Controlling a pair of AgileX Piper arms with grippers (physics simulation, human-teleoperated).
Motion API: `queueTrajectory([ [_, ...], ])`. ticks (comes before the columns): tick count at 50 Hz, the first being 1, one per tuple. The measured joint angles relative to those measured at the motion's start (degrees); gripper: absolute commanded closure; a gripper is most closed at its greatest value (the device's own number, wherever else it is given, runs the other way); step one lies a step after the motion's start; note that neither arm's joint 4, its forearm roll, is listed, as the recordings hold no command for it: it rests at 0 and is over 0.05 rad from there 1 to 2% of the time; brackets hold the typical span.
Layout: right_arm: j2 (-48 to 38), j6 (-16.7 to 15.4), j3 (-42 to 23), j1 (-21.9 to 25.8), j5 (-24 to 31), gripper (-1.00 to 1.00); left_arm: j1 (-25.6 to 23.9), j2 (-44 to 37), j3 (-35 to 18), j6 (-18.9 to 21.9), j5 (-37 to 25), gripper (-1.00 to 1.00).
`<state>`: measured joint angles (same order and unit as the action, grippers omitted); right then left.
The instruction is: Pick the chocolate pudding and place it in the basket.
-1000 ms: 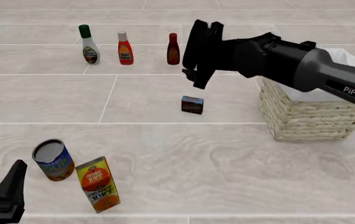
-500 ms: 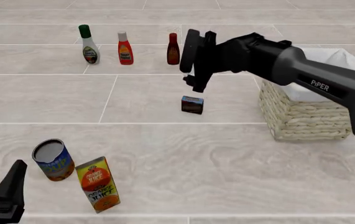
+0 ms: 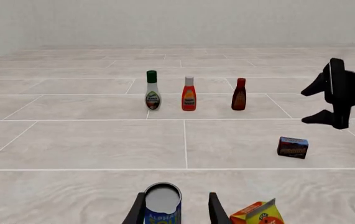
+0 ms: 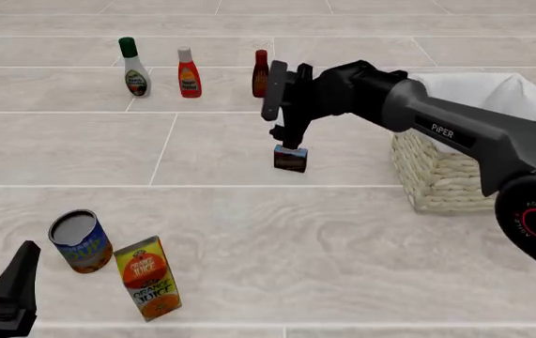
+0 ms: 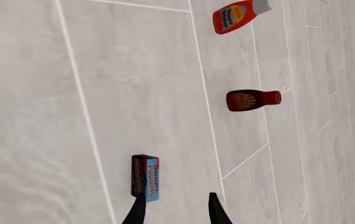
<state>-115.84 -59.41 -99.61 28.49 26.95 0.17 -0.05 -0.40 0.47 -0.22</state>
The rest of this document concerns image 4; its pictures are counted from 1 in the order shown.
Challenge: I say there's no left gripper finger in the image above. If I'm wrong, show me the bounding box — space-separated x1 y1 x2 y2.
0 239 42 318

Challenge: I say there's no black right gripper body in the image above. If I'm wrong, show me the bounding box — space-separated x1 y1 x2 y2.
280 62 326 140

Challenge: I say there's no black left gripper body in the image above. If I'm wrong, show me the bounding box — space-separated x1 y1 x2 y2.
0 306 38 338

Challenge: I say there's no chocolate pudding box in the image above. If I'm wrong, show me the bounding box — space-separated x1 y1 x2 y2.
273 144 310 175

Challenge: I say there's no woven wicker basket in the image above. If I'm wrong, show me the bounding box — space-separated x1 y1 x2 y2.
389 131 501 214

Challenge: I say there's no white cloth basket liner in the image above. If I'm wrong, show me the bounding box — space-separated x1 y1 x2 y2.
407 71 536 157

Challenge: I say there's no small flat grey plate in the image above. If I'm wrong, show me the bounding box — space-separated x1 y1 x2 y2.
261 59 290 123

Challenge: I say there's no dark red sauce bottle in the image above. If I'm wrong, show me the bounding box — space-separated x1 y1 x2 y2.
251 49 270 99

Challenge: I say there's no blue soup can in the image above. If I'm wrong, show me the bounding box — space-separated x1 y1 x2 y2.
47 208 115 275

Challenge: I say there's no red ketchup bottle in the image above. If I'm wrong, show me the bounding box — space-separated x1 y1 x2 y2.
176 45 203 99

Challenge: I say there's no orange juice carton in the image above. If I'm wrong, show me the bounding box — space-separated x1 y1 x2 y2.
113 235 183 324

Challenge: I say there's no white green-capped dressing bottle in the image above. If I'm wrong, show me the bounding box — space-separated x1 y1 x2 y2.
117 36 152 99

